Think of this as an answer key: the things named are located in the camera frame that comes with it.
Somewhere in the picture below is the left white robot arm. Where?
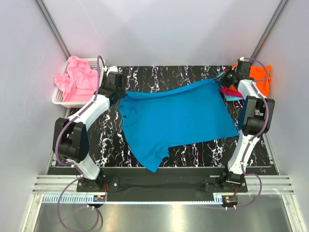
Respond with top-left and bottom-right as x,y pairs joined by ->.
53,66 -> 126,191

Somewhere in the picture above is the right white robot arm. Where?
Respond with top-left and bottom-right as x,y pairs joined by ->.
215,57 -> 275,175

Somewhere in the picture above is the magenta folded t-shirt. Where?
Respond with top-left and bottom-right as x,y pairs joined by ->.
218,69 -> 243,98

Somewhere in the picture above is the light blue folded t-shirt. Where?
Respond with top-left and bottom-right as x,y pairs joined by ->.
216,72 -> 243,102

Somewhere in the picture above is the white plastic basket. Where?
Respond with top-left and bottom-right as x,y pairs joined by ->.
52,58 -> 105,108

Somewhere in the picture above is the orange folded t-shirt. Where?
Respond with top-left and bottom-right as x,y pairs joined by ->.
229,63 -> 272,97

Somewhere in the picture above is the pink t-shirt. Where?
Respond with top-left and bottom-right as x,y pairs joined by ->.
54,56 -> 99,102

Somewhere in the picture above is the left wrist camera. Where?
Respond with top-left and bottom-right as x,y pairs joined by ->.
104,66 -> 118,74

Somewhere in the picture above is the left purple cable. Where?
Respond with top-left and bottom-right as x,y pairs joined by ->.
54,55 -> 107,232

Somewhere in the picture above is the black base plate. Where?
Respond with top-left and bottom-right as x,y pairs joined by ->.
77,167 -> 248,203

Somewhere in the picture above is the aluminium rail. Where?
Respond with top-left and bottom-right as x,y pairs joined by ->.
32,175 -> 294,205

